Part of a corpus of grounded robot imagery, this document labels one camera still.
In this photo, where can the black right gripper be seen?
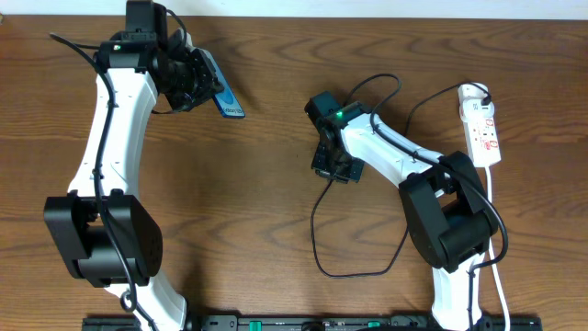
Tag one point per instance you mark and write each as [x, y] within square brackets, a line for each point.
[337, 166]

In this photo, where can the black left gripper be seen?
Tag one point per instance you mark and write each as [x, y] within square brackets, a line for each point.
[202, 74]

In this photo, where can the white power strip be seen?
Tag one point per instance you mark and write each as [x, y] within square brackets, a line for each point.
[476, 111]

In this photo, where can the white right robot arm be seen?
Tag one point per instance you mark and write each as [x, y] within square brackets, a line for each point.
[448, 214]

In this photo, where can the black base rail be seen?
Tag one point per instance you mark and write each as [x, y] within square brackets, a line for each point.
[259, 323]

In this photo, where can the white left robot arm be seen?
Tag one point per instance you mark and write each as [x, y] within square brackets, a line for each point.
[102, 232]

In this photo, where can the blue Galaxy smartphone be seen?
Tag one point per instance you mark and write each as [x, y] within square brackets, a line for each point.
[226, 101]

